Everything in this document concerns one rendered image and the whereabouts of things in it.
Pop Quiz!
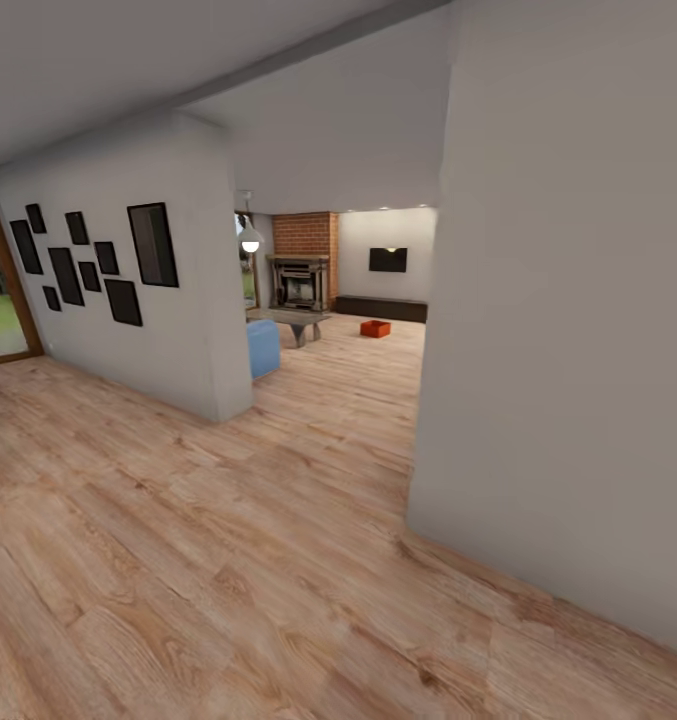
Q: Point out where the storage box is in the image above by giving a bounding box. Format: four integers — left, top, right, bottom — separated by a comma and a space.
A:
360, 320, 391, 339

